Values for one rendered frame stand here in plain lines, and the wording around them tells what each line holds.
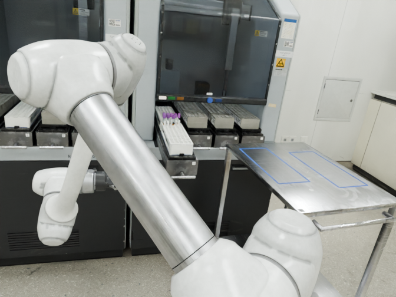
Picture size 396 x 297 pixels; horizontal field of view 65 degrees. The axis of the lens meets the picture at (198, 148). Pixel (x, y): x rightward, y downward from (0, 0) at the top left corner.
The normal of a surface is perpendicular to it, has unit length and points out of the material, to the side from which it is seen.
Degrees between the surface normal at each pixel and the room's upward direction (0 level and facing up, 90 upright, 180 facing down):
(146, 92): 90
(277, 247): 86
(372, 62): 90
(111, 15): 90
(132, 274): 0
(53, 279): 0
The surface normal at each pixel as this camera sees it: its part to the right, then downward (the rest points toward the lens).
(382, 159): -0.97, -0.01
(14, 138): 0.23, 0.38
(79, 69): 0.53, -0.47
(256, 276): 0.54, -0.67
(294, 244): 0.06, -0.33
